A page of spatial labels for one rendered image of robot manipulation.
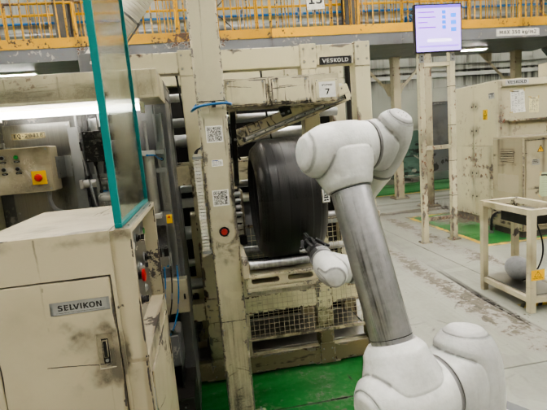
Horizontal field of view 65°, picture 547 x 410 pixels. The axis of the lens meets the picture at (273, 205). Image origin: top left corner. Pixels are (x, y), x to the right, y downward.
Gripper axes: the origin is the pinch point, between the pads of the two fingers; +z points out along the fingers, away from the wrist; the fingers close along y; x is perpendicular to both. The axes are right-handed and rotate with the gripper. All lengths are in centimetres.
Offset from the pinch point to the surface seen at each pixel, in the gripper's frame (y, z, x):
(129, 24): 68, 63, -97
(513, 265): -201, 120, 91
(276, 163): 9.4, 10.5, -31.7
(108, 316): 69, -61, -8
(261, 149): 14.0, 20.4, -37.1
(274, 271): 13.4, 10.8, 18.3
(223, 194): 32.8, 23.0, -17.4
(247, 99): 15, 54, -58
